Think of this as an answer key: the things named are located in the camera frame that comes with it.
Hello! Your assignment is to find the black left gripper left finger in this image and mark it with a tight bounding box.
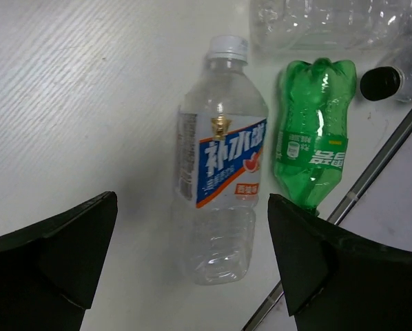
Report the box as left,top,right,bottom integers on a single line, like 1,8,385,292
0,191,118,330

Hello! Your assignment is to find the green sprite bottle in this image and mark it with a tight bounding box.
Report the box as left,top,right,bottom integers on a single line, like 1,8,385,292
273,58,357,214

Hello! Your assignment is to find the large clear crushed bottle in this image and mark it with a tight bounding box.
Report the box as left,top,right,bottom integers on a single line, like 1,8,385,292
249,0,412,53

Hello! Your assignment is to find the clear bottle white cap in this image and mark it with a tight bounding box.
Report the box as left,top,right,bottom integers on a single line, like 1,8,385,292
172,35,268,285

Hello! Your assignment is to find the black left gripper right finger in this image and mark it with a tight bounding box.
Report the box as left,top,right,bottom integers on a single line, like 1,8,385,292
268,194,412,330

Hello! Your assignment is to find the clear bottle black cap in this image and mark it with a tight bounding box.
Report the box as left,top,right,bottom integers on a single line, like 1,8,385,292
360,45,412,103

